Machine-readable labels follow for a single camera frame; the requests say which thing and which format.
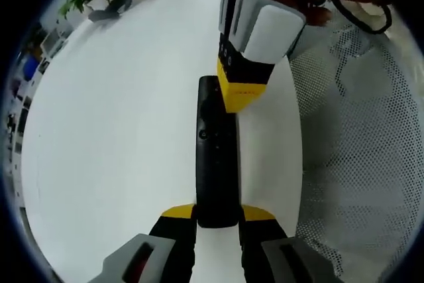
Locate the black curved headset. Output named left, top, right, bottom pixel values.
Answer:
left=88, top=0, right=134, bottom=24

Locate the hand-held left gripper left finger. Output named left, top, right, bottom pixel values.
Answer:
left=95, top=203, right=197, bottom=283

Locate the black remote control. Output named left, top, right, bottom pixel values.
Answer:
left=195, top=76, right=240, bottom=229

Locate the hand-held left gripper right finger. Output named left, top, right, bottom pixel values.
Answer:
left=238, top=205, right=339, bottom=283

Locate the blue water barrel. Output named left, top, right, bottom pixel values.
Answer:
left=22, top=55, right=40, bottom=81

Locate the white mesh chair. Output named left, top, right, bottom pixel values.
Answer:
left=287, top=3, right=424, bottom=283

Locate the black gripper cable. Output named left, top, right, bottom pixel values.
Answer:
left=332, top=0, right=394, bottom=36

